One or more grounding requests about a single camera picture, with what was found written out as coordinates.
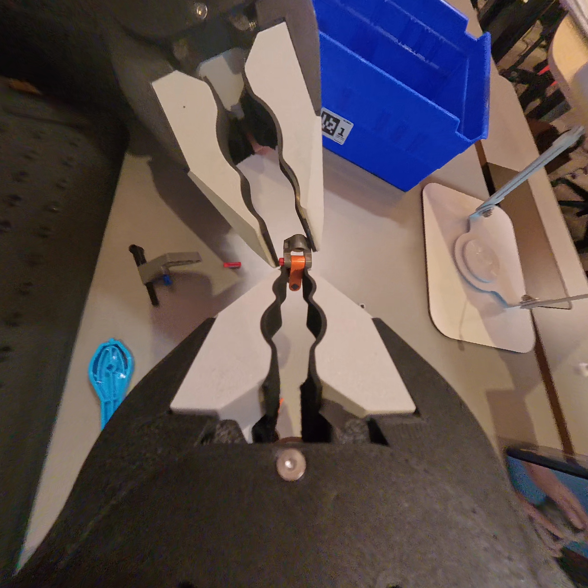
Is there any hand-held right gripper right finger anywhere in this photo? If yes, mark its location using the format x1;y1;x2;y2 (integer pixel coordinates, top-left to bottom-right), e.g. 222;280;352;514
300;270;417;443

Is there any white book stand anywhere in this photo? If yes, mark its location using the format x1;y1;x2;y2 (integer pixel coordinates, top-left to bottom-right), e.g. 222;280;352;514
422;0;588;353

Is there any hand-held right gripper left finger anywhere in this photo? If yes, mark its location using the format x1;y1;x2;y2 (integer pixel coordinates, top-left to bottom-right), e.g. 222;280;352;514
170;269;287;443

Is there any blue plastic bin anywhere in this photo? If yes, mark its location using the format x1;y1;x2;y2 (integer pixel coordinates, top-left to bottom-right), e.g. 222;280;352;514
312;0;492;193

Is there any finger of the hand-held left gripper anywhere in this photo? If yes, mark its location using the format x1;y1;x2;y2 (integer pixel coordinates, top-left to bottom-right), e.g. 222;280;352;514
243;0;326;252
112;48;281;268

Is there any grey brick with black axle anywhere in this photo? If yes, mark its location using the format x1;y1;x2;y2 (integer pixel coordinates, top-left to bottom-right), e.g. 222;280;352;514
129;243;203;307

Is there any small grey orange brick joint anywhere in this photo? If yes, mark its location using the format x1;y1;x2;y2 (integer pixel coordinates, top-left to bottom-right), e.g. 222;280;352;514
278;234;318;293

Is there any light blue brick separator tool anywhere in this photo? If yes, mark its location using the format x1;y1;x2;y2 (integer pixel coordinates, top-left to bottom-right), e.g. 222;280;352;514
88;337;135;430

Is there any black perforated pad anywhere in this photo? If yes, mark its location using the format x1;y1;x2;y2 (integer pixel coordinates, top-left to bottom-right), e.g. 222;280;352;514
0;78;129;575

